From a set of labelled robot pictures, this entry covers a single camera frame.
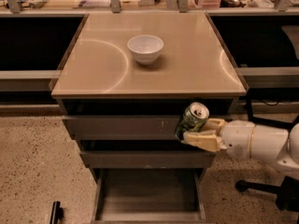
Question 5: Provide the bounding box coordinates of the white ceramic bowl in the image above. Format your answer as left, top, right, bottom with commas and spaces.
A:
127, 35, 164, 64

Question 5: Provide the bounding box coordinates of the black object on floor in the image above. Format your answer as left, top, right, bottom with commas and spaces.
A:
50, 201, 64, 224

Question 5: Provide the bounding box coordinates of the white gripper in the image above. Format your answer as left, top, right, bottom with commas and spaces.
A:
183, 119, 255, 160

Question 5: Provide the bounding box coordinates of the black office chair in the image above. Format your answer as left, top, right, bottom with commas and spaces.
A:
235, 176, 299, 213

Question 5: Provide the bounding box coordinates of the grey drawer cabinet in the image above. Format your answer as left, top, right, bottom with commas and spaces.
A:
50, 11, 249, 224

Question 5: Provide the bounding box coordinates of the grey drawer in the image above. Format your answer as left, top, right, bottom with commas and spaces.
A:
63, 115, 179, 140
79, 150, 215, 169

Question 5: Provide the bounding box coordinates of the middle grey drawer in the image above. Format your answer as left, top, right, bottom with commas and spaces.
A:
79, 150, 215, 169

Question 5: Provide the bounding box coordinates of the top grey drawer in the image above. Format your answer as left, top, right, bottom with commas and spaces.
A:
63, 115, 179, 140

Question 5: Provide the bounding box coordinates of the black table leg with caster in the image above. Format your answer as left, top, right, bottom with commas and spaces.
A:
245, 95, 299, 131

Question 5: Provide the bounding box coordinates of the open bottom drawer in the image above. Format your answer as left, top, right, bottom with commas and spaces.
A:
91, 169, 206, 224

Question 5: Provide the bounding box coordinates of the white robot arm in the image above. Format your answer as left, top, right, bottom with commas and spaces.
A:
183, 119, 299, 180

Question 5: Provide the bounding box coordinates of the green soda can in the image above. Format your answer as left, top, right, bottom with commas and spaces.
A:
175, 102, 209, 141

